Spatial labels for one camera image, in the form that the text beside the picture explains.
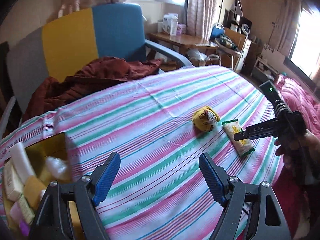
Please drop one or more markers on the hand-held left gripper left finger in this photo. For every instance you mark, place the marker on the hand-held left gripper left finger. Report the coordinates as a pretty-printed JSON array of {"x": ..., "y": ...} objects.
[{"x": 106, "y": 180}]

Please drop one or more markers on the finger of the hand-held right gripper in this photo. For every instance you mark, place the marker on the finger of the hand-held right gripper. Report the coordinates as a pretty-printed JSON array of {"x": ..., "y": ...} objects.
[{"x": 257, "y": 131}]

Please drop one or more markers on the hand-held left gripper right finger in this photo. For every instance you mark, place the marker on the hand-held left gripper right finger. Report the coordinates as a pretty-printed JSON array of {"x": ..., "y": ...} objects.
[{"x": 212, "y": 180}]

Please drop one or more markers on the green-edged cracker packet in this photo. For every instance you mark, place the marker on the green-edged cracker packet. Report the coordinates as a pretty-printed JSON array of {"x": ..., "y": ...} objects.
[{"x": 242, "y": 147}]

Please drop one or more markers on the white wrapper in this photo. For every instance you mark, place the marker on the white wrapper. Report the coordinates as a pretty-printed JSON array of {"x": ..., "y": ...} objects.
[{"x": 57, "y": 167}]

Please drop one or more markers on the yellow snack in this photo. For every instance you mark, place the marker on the yellow snack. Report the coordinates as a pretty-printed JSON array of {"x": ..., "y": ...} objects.
[{"x": 203, "y": 120}]

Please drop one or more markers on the gold tin box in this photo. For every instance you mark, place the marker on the gold tin box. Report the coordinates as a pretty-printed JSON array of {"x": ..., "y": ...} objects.
[{"x": 53, "y": 146}]

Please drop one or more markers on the white snack packet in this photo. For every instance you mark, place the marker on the white snack packet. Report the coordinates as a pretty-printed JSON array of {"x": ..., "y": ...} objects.
[{"x": 22, "y": 162}]

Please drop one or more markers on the cream box with green label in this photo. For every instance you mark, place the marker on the cream box with green label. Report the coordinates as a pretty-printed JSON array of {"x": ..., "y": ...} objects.
[{"x": 25, "y": 208}]

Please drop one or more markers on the cream cardboard box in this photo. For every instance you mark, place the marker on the cream cardboard box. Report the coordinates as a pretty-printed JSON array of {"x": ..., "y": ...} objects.
[{"x": 12, "y": 180}]

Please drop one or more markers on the purple snack packet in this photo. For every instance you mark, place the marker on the purple snack packet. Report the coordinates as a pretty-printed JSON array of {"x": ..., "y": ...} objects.
[{"x": 24, "y": 227}]

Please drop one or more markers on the pink snack packet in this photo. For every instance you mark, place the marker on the pink snack packet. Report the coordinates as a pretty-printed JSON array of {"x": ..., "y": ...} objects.
[{"x": 15, "y": 212}]

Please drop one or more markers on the person's right hand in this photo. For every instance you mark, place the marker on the person's right hand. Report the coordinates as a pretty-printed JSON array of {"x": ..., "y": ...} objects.
[{"x": 312, "y": 145}]

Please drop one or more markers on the low white shelf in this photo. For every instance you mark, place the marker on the low white shelf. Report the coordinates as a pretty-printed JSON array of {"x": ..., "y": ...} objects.
[{"x": 265, "y": 67}]

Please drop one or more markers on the striped tablecloth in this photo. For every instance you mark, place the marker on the striped tablecloth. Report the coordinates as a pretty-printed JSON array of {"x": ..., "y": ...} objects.
[{"x": 162, "y": 130}]

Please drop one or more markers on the person's red clothing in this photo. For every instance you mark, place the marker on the person's red clothing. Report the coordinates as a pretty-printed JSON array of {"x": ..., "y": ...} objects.
[{"x": 292, "y": 205}]

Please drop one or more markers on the wooden shelf cabinet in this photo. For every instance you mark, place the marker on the wooden shelf cabinet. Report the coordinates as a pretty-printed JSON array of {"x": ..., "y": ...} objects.
[{"x": 243, "y": 47}]

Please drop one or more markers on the dark patterned bag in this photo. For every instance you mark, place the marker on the dark patterned bag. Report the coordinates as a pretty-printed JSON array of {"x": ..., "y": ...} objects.
[{"x": 227, "y": 41}]

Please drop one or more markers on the clear plastic bag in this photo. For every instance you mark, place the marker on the clear plastic bag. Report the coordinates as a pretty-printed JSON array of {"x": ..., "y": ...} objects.
[{"x": 197, "y": 55}]

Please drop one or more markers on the black speaker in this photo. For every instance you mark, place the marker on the black speaker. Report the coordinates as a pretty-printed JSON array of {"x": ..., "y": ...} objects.
[{"x": 246, "y": 28}]

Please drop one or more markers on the maroon cloth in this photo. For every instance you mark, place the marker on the maroon cloth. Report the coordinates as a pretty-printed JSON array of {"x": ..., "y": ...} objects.
[{"x": 95, "y": 77}]

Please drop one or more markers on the wooden desk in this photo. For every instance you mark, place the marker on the wooden desk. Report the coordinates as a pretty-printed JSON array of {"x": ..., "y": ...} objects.
[{"x": 190, "y": 40}]

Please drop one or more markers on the small pink box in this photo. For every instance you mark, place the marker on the small pink box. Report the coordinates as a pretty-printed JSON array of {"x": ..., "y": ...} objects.
[{"x": 181, "y": 28}]

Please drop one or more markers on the pink checked curtain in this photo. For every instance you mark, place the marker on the pink checked curtain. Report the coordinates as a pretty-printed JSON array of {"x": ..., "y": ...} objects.
[{"x": 203, "y": 7}]

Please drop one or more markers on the white carton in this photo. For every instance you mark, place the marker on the white carton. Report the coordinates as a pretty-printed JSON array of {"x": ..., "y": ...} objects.
[{"x": 172, "y": 25}]

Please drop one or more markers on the grey yellow blue armchair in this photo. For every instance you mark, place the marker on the grey yellow blue armchair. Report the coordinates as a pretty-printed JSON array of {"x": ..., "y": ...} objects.
[{"x": 117, "y": 30}]

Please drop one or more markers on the black rolled mat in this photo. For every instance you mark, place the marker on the black rolled mat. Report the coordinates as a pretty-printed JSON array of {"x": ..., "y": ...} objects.
[{"x": 3, "y": 67}]

